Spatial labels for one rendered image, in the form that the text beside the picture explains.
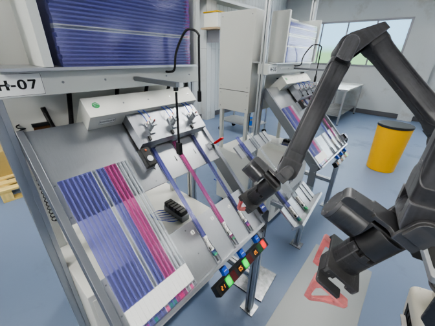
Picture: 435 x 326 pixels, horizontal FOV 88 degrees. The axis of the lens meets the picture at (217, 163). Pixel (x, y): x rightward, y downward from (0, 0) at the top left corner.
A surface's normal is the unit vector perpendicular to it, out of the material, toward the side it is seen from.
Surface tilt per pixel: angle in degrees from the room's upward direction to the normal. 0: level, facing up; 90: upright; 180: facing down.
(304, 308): 0
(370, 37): 68
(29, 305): 0
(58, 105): 90
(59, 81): 90
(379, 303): 0
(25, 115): 90
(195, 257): 44
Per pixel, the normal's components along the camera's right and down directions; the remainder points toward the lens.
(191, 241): 0.54, -0.43
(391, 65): -0.25, 0.09
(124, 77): 0.75, 0.30
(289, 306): 0.02, -0.90
